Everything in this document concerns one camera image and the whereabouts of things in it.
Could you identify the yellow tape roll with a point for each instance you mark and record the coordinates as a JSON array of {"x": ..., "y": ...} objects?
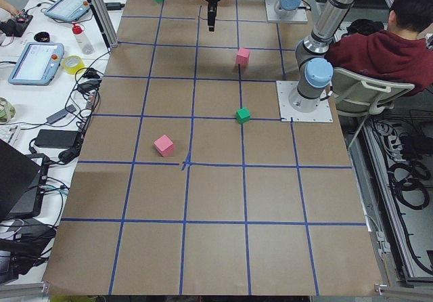
[{"x": 73, "y": 65}]

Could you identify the green cube on grid line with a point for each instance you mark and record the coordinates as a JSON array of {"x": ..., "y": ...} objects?
[{"x": 242, "y": 115}]

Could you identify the clear bottle red cap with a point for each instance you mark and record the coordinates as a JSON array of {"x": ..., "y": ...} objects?
[{"x": 82, "y": 40}]

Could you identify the black laptop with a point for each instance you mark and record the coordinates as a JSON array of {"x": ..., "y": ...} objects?
[{"x": 22, "y": 179}]

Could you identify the black round container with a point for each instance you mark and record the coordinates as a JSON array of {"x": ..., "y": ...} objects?
[{"x": 42, "y": 37}]

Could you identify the near teach pendant tablet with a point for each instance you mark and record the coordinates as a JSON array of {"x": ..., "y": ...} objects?
[{"x": 37, "y": 64}]

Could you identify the white office chair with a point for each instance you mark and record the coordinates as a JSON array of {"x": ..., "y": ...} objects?
[{"x": 356, "y": 95}]

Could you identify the pink cube near arm base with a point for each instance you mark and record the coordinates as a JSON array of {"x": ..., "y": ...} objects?
[{"x": 243, "y": 56}]

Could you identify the teach pendant tablet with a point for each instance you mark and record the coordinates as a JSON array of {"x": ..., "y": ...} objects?
[
  {"x": 37, "y": 64},
  {"x": 67, "y": 10}
]

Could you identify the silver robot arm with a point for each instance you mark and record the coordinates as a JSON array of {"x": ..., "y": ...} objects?
[
  {"x": 285, "y": 8},
  {"x": 315, "y": 71}
]

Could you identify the aluminium frame post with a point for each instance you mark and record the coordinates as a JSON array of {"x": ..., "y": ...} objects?
[{"x": 102, "y": 18}]

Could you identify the far teach pendant tablet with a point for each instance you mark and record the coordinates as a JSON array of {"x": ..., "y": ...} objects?
[{"x": 67, "y": 10}]

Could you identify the black power adapter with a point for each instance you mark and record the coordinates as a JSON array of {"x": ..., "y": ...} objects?
[{"x": 48, "y": 138}]

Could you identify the person in red hoodie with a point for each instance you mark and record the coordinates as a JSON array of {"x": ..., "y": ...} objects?
[{"x": 396, "y": 54}]

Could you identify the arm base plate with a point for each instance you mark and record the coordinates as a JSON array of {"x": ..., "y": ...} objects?
[
  {"x": 295, "y": 108},
  {"x": 300, "y": 17}
]

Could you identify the pink cube mid table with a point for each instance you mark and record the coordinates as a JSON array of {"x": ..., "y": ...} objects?
[{"x": 164, "y": 145}]

